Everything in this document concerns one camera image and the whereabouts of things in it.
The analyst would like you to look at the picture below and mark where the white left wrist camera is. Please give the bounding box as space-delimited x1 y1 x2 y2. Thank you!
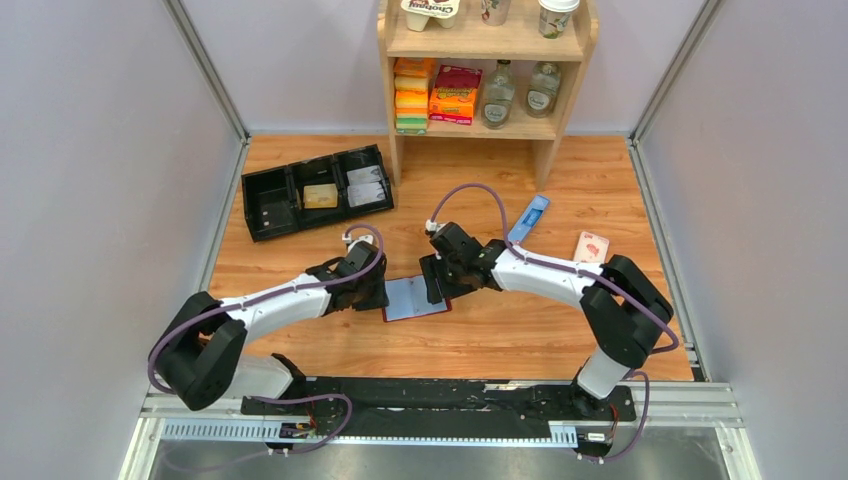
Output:
342 233 375 252

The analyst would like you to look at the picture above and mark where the stack of coloured sponges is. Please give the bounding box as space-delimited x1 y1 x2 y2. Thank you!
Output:
393 57 437 135

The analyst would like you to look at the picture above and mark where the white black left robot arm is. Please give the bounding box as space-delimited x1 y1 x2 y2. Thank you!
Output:
147 237 388 411

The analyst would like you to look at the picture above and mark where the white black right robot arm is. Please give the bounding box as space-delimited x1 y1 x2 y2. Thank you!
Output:
420 221 674 419

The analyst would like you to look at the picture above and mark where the white VIP card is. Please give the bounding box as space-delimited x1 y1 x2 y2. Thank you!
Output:
346 165 383 186

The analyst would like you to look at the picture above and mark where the black three-compartment tray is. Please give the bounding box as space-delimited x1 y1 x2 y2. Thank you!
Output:
242 145 394 242

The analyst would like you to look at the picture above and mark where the orange red snack box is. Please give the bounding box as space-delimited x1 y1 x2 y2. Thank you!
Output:
428 65 482 126

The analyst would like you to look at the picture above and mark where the right clear glass bottle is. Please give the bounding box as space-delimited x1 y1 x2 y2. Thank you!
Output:
525 61 561 118

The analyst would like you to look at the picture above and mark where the wooden shelf unit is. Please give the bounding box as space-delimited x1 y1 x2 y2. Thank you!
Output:
376 1 600 190

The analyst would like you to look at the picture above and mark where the silver card in tray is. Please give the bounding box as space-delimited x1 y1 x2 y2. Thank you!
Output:
347 182 387 207

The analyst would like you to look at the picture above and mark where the white red small packet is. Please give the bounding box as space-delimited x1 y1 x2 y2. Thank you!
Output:
573 231 610 263

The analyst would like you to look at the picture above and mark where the gold card in tray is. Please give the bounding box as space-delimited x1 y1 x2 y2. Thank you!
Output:
302 184 339 210

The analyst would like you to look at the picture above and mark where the white lidded cup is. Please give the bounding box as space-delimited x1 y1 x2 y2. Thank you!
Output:
538 0 580 39

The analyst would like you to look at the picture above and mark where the left clear glass bottle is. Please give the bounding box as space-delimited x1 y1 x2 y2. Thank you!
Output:
481 60 516 129

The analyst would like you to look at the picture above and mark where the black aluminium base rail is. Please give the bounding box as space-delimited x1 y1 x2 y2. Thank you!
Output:
119 377 761 479

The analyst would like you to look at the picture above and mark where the patterned paper cup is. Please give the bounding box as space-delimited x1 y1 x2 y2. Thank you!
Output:
481 0 511 26

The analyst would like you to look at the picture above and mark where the white yogurt cup pack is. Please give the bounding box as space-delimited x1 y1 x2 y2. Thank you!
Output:
400 0 461 32

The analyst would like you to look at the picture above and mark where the clear glass bottle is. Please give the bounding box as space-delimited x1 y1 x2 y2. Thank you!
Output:
481 60 516 129
525 61 561 118

